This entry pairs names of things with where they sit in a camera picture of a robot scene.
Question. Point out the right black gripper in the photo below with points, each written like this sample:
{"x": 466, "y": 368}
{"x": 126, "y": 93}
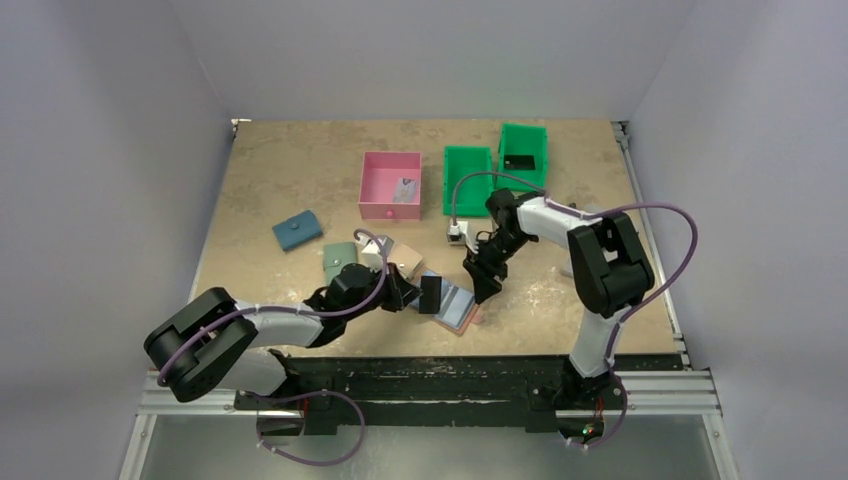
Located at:
{"x": 487, "y": 263}

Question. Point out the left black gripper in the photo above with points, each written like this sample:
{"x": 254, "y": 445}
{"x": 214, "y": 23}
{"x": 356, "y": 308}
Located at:
{"x": 403, "y": 292}

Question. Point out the brown card holder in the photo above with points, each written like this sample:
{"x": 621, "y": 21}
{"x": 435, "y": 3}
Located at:
{"x": 458, "y": 308}

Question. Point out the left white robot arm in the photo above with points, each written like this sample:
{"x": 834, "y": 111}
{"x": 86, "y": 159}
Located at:
{"x": 218, "y": 342}

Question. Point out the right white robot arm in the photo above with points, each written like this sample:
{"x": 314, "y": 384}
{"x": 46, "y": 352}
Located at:
{"x": 609, "y": 267}

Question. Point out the cream card holder with snap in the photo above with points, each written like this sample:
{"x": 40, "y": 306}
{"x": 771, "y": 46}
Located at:
{"x": 407, "y": 260}

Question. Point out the green card holder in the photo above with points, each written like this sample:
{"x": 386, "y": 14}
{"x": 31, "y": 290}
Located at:
{"x": 336, "y": 256}

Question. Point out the blue card holder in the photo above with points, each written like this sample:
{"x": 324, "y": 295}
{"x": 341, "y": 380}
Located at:
{"x": 297, "y": 230}

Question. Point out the pink open box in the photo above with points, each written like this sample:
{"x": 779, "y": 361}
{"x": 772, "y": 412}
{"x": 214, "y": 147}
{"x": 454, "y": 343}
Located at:
{"x": 380, "y": 172}

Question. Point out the right green bin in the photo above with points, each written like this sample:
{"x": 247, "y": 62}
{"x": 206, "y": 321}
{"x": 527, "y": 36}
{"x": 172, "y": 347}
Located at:
{"x": 523, "y": 152}

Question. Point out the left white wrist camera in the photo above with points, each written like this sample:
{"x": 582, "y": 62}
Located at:
{"x": 370, "y": 254}

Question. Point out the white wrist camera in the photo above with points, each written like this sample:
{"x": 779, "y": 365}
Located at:
{"x": 457, "y": 232}
{"x": 370, "y": 254}

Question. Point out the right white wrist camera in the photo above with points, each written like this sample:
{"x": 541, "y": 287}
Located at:
{"x": 457, "y": 232}

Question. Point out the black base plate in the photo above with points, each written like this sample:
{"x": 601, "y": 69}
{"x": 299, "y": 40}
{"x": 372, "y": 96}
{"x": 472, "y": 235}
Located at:
{"x": 476, "y": 391}

